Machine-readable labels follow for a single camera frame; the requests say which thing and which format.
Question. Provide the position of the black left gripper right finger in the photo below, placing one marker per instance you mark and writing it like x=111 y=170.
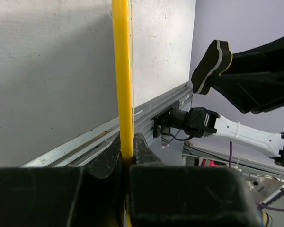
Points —
x=186 y=196

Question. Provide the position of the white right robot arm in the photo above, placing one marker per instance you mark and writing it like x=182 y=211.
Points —
x=200 y=122

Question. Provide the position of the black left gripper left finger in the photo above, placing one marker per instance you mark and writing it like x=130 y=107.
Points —
x=87 y=196

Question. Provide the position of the black yellow whiteboard eraser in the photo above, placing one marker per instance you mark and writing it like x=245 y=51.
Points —
x=216 y=60

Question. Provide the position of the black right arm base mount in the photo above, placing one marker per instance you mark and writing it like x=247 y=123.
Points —
x=160 y=120

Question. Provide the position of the aluminium frame rail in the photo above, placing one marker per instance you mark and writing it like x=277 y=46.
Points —
x=86 y=147

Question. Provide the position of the yellow framed small whiteboard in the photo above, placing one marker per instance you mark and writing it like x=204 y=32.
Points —
x=57 y=67

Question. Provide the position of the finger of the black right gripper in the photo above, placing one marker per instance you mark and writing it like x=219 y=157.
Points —
x=265 y=59
x=252 y=92

